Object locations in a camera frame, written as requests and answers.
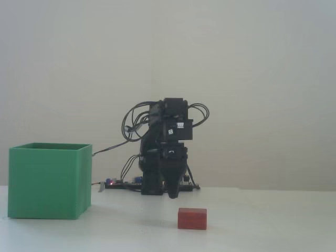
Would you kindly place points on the black gripper with servos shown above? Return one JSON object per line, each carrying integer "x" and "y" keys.
{"x": 176, "y": 131}

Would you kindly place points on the red rectangular block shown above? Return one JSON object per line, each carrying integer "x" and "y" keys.
{"x": 192, "y": 219}

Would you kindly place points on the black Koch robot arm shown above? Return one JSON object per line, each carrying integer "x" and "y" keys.
{"x": 173, "y": 107}

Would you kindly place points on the green square plastic bin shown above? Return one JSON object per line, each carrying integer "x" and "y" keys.
{"x": 44, "y": 183}

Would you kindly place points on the motor driver board with connectors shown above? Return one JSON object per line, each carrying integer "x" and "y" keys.
{"x": 187, "y": 187}

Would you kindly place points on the blue controller circuit board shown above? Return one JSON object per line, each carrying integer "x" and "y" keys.
{"x": 118, "y": 185}

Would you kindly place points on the grey tape strip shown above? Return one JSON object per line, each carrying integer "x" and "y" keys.
{"x": 101, "y": 187}

